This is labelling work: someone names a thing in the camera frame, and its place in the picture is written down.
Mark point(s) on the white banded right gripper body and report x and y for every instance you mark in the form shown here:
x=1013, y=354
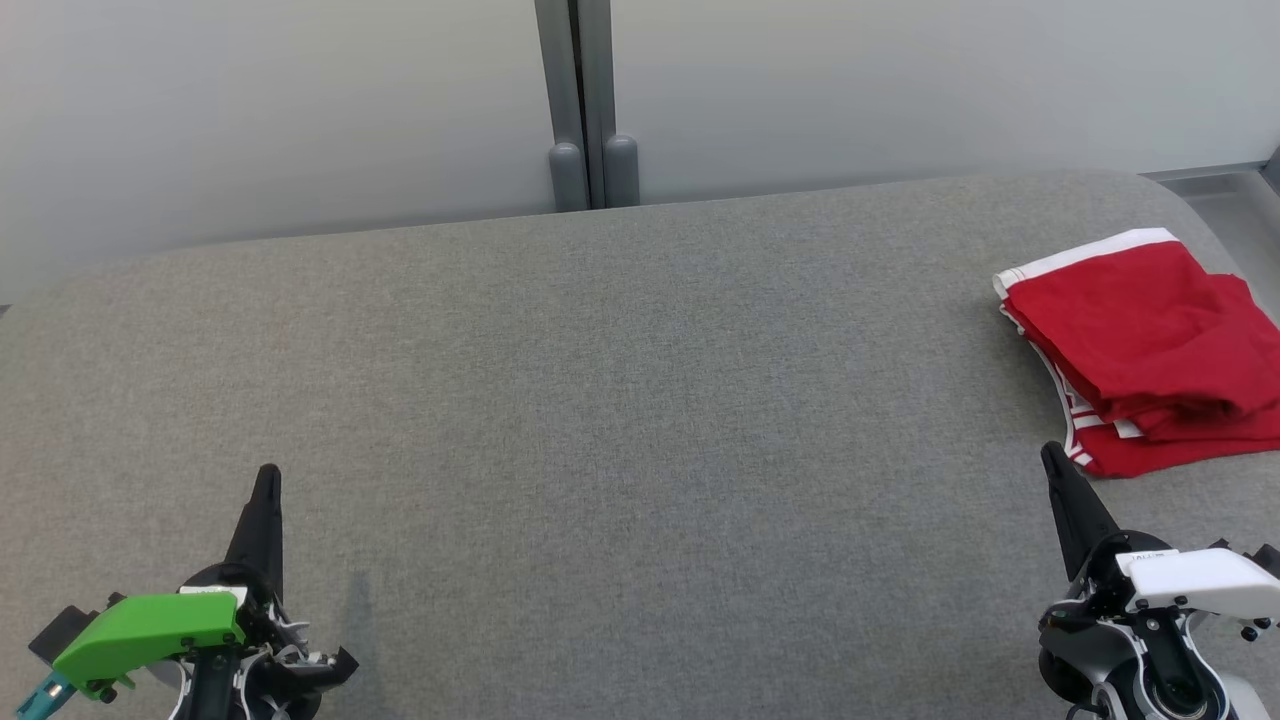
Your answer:
x=1200, y=585

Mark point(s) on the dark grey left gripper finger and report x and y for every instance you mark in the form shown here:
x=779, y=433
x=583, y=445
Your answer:
x=262, y=530

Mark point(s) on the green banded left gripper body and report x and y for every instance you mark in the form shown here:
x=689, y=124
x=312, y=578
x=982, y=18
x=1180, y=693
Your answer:
x=150, y=625

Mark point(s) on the grey partition post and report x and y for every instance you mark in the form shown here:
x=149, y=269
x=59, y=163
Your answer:
x=560, y=100
x=612, y=100

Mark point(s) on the red basketball jersey white sleeves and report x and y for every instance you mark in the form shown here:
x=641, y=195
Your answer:
x=1180, y=455

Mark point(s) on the grey metal wall rail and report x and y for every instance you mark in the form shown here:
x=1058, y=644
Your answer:
x=1200, y=171

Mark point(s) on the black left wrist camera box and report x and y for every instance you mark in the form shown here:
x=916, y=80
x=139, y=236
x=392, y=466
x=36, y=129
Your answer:
x=65, y=630

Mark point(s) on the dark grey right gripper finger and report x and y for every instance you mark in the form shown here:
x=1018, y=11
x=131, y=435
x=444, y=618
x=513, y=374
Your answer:
x=1085, y=520

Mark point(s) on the red shorts with white stripes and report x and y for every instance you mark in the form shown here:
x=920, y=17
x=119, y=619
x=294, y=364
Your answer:
x=1130, y=320

